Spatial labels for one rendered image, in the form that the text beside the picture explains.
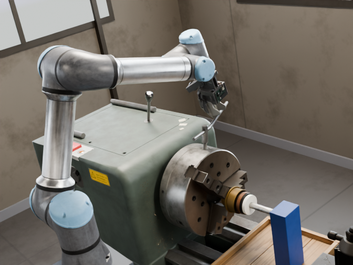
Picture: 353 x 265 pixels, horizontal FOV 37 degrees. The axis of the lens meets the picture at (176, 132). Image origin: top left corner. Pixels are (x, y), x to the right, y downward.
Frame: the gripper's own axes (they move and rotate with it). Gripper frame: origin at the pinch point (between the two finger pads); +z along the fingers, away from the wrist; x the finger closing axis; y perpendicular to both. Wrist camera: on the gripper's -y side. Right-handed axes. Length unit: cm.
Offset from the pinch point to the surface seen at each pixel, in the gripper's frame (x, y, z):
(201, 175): -26.4, 13.5, 3.0
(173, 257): -43, 0, 34
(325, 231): 75, -24, 152
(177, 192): -34.3, 7.8, 5.8
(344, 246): -32, 67, 7
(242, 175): -10.7, 15.6, 16.1
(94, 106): 80, -231, 95
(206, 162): -20.7, 11.6, 2.5
